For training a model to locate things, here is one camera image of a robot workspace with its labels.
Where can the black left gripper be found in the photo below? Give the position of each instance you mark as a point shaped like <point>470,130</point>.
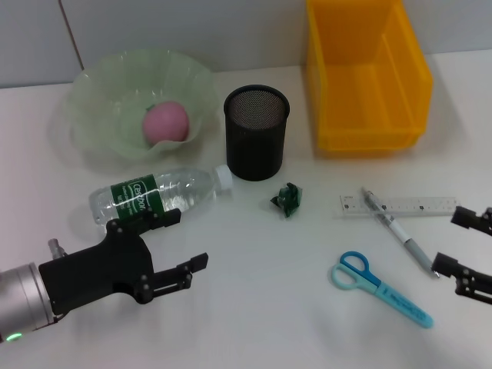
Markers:
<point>100,273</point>

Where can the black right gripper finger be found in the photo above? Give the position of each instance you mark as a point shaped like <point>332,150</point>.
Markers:
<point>474,220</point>
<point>473,284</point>

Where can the water bottle green label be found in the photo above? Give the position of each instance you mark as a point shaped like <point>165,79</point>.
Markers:
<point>180,188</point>

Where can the blue scissors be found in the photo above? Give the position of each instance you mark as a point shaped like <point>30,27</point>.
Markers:
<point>403,303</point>

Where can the green plastic wrapper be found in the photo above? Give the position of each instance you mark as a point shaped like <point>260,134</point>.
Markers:
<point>288,200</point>

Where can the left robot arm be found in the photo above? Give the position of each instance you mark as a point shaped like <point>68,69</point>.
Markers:
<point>23,300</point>

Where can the clear plastic ruler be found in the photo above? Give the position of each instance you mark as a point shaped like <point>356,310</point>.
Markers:
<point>423,205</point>

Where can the white grey ballpoint pen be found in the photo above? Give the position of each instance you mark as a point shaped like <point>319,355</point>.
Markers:
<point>399,232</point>

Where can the black mesh pen holder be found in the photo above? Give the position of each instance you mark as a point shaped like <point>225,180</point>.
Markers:
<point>255,153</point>

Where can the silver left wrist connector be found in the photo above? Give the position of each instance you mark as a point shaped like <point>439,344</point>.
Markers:
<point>57,249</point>

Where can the pale green plastic bowl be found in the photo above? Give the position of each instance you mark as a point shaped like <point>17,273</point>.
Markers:
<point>115,88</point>

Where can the yellow plastic storage bin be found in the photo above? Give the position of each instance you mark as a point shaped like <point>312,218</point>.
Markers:
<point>346,96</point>

